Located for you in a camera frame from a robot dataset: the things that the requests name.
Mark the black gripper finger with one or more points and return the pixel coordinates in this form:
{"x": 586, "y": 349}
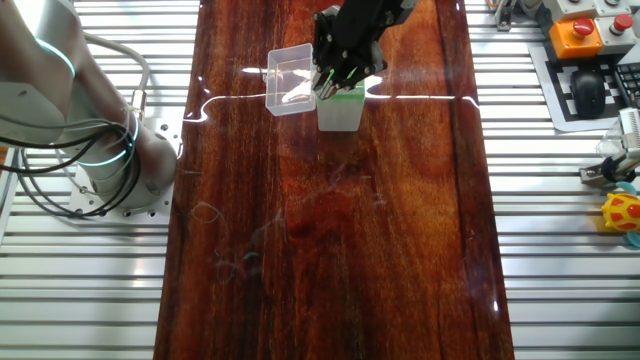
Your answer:
{"x": 322, "y": 70}
{"x": 362, "y": 67}

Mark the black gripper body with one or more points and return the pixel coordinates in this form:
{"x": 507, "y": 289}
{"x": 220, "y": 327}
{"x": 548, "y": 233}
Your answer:
{"x": 365, "y": 25}

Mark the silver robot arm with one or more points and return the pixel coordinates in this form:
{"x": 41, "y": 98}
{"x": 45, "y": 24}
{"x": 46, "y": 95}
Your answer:
{"x": 150, "y": 165}

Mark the clear plastic box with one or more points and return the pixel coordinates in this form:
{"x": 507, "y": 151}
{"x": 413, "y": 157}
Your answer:
{"x": 290, "y": 80}

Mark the glossy long wooden board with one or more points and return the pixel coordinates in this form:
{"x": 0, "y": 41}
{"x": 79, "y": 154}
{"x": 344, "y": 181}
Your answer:
{"x": 325, "y": 250}

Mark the grey button box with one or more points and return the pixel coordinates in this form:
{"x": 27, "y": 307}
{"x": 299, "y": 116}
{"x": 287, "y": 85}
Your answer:
{"x": 565, "y": 9}
{"x": 612, "y": 6}

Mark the orange emergency stop box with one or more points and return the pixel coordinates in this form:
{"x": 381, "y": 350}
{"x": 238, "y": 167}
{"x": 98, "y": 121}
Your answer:
{"x": 570, "y": 45}

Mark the black computer mouse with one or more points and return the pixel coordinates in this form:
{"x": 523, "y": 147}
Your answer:
{"x": 588, "y": 95}

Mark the grey emergency stop box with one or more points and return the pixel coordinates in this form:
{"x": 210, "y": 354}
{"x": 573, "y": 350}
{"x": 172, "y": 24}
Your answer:
{"x": 622, "y": 22}

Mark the black keyboard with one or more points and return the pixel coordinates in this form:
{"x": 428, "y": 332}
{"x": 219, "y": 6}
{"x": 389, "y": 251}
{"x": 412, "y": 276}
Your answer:
{"x": 630, "y": 82}

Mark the yellow red turtle toy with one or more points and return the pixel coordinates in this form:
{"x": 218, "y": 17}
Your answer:
{"x": 622, "y": 212}

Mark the upright metal bracket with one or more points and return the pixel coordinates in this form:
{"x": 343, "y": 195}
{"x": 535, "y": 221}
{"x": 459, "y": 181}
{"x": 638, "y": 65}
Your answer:
{"x": 505, "y": 17}

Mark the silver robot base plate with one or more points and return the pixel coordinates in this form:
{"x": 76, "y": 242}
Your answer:
{"x": 167, "y": 135}

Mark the metal camera foot bracket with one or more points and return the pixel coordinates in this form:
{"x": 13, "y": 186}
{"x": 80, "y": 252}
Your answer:
{"x": 592, "y": 174}

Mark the silver ribbed depth camera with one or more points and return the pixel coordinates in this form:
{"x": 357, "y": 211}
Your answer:
{"x": 631, "y": 130}

